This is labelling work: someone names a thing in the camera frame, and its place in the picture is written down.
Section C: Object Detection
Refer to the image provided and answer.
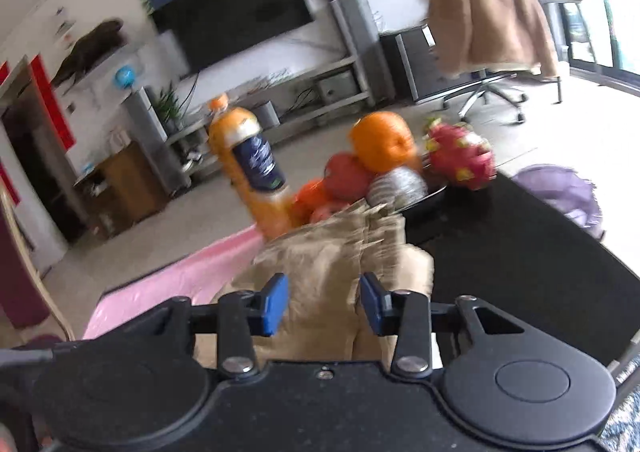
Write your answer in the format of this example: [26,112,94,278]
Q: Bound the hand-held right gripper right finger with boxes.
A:
[360,273,526,377]

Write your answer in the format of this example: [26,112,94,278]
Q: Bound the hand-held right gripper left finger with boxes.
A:
[150,273,290,378]

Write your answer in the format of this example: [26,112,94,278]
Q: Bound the beige pants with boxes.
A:
[192,199,436,370]

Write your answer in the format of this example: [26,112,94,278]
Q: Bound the pink mat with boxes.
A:
[82,225,266,340]

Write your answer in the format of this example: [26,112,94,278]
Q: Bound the small tangerine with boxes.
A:
[294,179,331,224]

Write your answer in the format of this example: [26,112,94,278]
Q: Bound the black fruit bowl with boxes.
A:
[400,157,452,219]

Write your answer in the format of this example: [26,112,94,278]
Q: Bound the orange juice bottle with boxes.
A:
[207,95,297,240]

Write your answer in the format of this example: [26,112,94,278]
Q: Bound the large orange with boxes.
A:
[349,111,421,174]

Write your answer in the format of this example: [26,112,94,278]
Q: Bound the pink dragon fruit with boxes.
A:
[424,117,497,191]

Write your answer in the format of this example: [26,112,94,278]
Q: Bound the small silver box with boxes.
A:
[315,71,361,101]
[252,100,281,130]

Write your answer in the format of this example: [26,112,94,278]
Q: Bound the brown wooden cabinet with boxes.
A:
[75,141,168,238]

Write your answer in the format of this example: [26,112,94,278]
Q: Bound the silver tower speaker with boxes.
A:
[122,87,193,195]
[329,0,383,106]

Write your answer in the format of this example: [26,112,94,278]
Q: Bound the purple cloth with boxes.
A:
[512,163,606,240]

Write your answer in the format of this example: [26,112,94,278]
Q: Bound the white television stand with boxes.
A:
[167,55,376,153]

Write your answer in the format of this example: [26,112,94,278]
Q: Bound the green potted plant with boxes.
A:
[151,84,184,133]

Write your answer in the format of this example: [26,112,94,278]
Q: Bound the grey drawer cabinet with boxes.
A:
[380,25,476,106]

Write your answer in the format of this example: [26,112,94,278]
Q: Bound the grey office chair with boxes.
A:
[440,67,529,126]

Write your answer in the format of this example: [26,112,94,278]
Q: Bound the maroon upholstered chair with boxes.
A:
[0,182,77,344]

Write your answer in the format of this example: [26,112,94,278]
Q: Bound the grey patterned cloth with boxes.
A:
[600,382,640,452]

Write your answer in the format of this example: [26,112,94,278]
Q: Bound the black flat television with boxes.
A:
[150,0,316,76]

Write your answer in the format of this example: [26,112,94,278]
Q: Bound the red paper banner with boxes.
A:
[30,55,76,151]

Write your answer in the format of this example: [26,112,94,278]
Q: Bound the tan jacket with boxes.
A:
[427,0,561,80]

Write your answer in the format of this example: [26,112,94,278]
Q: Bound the brown otter figure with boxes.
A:
[50,18,125,88]

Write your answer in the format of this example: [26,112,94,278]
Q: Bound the glass balcony door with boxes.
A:
[540,0,640,96]

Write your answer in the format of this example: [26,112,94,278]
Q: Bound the black television cable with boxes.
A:
[182,72,202,110]

